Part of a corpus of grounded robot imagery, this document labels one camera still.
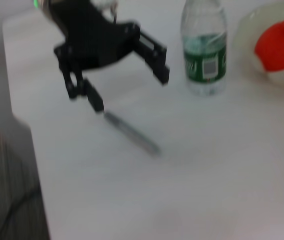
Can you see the grey marker pen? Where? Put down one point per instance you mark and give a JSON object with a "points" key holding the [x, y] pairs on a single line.
{"points": [[131, 135]]}

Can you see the clear green-label water bottle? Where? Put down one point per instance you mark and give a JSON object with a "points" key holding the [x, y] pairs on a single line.
{"points": [[204, 55]]}

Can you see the green glass fruit bowl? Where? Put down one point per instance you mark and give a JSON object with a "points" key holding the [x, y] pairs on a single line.
{"points": [[247, 50]]}

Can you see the grey striped fabric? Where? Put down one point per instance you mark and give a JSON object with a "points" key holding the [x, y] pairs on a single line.
{"points": [[6, 187]]}

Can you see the red-orange toy orange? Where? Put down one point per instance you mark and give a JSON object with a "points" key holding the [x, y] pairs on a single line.
{"points": [[279, 47]]}

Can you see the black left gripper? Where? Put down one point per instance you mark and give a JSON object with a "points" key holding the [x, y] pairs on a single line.
{"points": [[96, 40]]}

